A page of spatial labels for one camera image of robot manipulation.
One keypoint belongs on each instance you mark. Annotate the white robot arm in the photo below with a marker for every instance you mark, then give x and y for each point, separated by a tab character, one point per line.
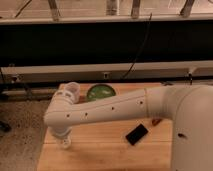
189	107

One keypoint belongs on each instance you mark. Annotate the black smartphone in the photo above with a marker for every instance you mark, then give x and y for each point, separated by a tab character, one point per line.
136	134

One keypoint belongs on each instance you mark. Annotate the small red-brown object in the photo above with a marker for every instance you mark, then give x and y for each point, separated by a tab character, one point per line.
155	122

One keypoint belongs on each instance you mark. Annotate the small white bottle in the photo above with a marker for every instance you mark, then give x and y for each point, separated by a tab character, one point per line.
64	143

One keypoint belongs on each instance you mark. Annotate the green bowl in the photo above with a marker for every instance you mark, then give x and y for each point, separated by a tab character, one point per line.
100	91

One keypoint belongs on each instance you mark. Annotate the clear plastic cup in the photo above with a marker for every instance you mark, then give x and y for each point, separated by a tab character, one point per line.
74	90

